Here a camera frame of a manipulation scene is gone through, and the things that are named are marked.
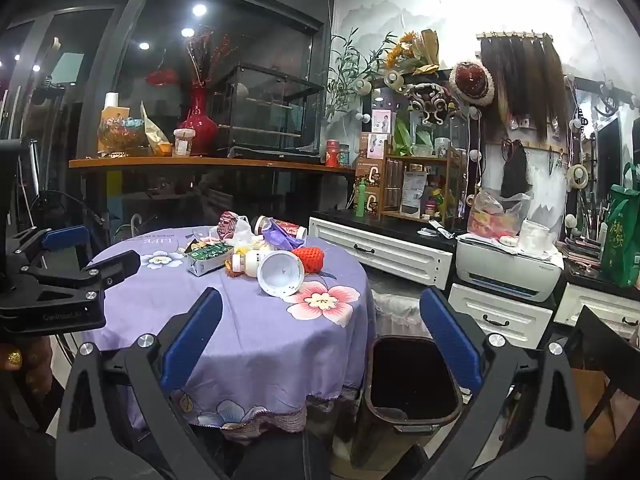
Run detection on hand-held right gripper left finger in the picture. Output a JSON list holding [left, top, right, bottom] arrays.
[[55, 287, 231, 480]]

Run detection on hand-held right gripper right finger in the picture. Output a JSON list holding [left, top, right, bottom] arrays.
[[410, 287, 586, 480]]

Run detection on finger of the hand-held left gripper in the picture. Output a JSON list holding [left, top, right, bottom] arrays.
[[10, 225, 92, 272], [22, 249, 142, 307]]

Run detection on dark plastic trash bin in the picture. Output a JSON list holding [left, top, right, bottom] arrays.
[[350, 335, 463, 476]]

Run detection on green carton box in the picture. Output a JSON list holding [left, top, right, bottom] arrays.
[[186, 242, 236, 277]]

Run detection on white plastic bottle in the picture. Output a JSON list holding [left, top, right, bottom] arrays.
[[231, 251, 273, 277]]

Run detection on red foam net fruit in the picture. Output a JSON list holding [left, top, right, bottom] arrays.
[[291, 246, 326, 275]]

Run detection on person's left hand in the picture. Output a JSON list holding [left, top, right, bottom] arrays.
[[0, 334, 56, 397]]

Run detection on purple floral tablecloth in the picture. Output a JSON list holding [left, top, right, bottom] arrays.
[[82, 225, 376, 433]]

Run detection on bin with clear liner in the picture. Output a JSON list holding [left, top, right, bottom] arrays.
[[372, 290, 431, 338]]

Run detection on white printer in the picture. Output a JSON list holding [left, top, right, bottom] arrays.
[[456, 237, 565, 302]]

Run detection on wide white drawer cabinet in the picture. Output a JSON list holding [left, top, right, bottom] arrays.
[[308, 216, 453, 291]]

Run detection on floral gift basket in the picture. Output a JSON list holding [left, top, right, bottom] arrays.
[[97, 92, 151, 157]]

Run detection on patterned paper cup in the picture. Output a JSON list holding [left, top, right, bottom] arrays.
[[217, 211, 241, 241]]

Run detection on white plastic bag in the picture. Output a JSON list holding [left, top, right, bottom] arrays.
[[232, 215, 256, 246]]

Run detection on clear bag of snacks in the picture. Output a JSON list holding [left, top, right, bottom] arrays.
[[467, 189, 531, 241]]

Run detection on purple plastic bag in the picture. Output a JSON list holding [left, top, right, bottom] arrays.
[[260, 217, 296, 251]]

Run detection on white wrapped roll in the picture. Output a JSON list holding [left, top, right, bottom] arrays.
[[517, 219, 551, 256]]

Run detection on gold snack bag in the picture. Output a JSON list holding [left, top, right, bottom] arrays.
[[140, 101, 173, 157]]

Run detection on glass jar white lid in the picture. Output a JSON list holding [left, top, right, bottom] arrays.
[[173, 128, 196, 157]]

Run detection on small white drawer unit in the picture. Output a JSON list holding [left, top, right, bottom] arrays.
[[554, 282, 640, 338]]

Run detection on red label bottle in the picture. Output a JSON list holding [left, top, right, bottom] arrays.
[[254, 216, 308, 242]]

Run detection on wooden counter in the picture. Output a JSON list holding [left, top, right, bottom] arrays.
[[69, 156, 356, 176]]

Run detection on red vase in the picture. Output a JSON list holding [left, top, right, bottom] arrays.
[[178, 85, 219, 157]]

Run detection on black hair bundle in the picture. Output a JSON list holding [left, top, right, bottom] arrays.
[[500, 140, 530, 200]]

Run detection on brown printed box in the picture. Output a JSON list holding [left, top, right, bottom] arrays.
[[355, 157, 386, 218]]

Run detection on wooden rack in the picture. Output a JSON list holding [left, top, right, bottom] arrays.
[[380, 145, 463, 226]]

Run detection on green shopping bag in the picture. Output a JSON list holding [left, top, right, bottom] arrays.
[[600, 162, 640, 288]]

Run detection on dried red branches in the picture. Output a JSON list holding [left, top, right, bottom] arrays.
[[185, 30, 236, 88]]

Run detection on glass display case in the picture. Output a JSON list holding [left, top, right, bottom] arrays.
[[210, 62, 326, 161]]

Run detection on round red decorative hat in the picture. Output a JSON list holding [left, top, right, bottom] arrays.
[[449, 60, 496, 107]]

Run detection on brown hair extensions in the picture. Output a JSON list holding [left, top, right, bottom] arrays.
[[480, 35, 568, 143]]

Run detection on green leafy plant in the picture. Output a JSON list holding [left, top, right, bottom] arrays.
[[325, 30, 396, 121]]

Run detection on yellow dried flower bouquet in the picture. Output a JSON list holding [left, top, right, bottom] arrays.
[[385, 29, 441, 76]]

